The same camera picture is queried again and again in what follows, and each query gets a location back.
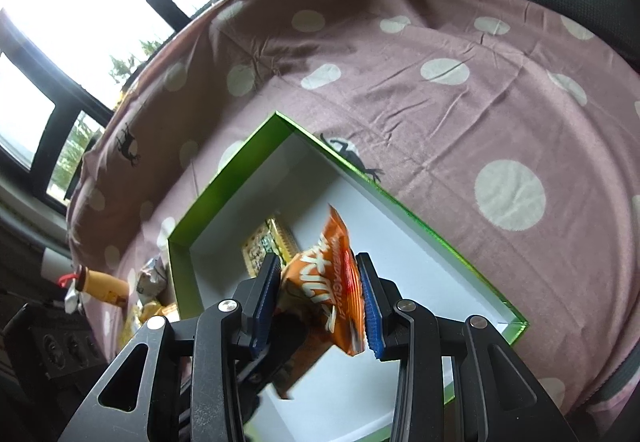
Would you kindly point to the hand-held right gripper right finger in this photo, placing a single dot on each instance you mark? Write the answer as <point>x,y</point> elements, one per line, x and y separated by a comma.
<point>371,314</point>

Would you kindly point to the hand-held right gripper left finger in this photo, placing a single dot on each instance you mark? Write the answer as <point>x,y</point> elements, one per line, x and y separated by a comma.
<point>266,294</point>

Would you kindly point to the orange snack packet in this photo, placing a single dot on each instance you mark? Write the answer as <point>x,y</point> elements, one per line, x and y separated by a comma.
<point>320,272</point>

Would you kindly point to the yellow striped snack packet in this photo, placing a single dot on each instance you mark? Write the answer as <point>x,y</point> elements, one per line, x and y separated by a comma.
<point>142,317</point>

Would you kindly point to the green cardboard box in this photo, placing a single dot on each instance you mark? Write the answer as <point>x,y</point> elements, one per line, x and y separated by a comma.
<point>340,202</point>

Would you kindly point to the gold cracker packet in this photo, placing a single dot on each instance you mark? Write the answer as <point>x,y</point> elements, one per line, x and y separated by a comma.
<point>265,242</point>

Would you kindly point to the white cylinder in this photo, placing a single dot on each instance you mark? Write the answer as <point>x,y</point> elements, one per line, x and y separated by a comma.
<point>52,264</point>

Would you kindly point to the small silver snack packet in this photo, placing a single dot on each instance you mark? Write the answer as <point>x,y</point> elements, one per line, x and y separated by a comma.
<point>150,279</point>

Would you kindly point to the pink polka dot bedsheet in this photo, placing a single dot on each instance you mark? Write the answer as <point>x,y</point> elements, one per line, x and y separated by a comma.
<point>425,122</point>

